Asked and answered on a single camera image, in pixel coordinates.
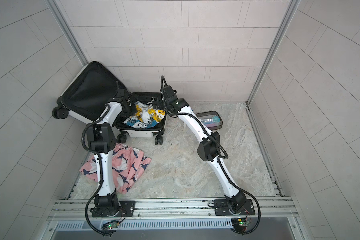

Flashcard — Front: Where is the yellow blue print garment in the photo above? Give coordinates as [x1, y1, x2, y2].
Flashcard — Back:
[123, 102, 166, 129]

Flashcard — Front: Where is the clear black-trimmed toiletry pouch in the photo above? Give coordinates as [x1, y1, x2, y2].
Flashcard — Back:
[196, 111, 223, 131]

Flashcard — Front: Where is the pink shark print garment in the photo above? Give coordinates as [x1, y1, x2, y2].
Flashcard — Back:
[80, 144, 151, 196]

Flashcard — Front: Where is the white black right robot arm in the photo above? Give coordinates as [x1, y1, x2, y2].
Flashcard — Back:
[161, 84, 249, 215]

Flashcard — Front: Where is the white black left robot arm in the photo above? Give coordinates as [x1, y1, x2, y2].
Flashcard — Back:
[82, 90, 135, 218]

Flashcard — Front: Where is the black and white open suitcase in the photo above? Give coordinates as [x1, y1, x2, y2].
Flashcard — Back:
[52, 61, 167, 145]

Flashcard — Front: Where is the left green circuit board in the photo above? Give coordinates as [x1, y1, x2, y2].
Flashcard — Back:
[102, 221, 120, 230]

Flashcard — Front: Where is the green circuit board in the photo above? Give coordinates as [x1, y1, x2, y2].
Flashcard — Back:
[102, 221, 120, 230]
[231, 219, 251, 233]

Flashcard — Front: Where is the right green circuit board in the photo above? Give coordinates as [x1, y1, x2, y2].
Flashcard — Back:
[231, 219, 251, 233]

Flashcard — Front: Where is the right black corrugated cable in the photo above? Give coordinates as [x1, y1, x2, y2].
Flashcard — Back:
[159, 74, 262, 235]

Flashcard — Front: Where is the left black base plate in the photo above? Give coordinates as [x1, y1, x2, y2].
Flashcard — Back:
[90, 201, 136, 218]

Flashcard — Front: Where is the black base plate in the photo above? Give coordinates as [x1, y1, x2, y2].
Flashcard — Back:
[208, 199, 256, 216]
[90, 201, 136, 218]

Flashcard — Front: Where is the aluminium mounting rail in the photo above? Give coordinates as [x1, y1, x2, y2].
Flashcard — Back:
[47, 197, 301, 232]

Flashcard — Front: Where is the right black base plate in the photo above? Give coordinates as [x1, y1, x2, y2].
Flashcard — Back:
[208, 199, 256, 216]

